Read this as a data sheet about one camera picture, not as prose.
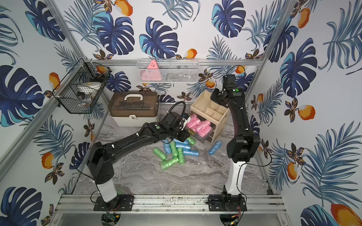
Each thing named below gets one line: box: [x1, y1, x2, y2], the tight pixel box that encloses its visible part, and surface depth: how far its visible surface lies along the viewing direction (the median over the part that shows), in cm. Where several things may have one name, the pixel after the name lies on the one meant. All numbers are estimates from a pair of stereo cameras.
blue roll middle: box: [175, 143, 191, 149], surface depth 94 cm
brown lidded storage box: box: [107, 91, 160, 127], surface depth 97 cm
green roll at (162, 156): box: [152, 147, 168, 162], surface depth 93 cm
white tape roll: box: [76, 81, 102, 93], surface depth 81 cm
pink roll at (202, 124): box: [191, 120, 212, 133], surface depth 83 cm
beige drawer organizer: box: [190, 90, 231, 144], surface depth 85 cm
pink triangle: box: [140, 59, 163, 81], surface depth 92 cm
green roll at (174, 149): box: [169, 140, 179, 158], surface depth 94 cm
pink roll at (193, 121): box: [186, 113, 201, 129], surface depth 87 cm
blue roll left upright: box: [163, 138, 172, 154], surface depth 94 cm
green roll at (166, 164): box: [159, 157, 180, 171], surface depth 87 cm
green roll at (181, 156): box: [177, 147, 186, 166], surface depth 92 cm
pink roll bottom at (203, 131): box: [197, 125, 213, 138], surface depth 83 cm
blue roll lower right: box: [182, 149, 200, 157], surface depth 92 cm
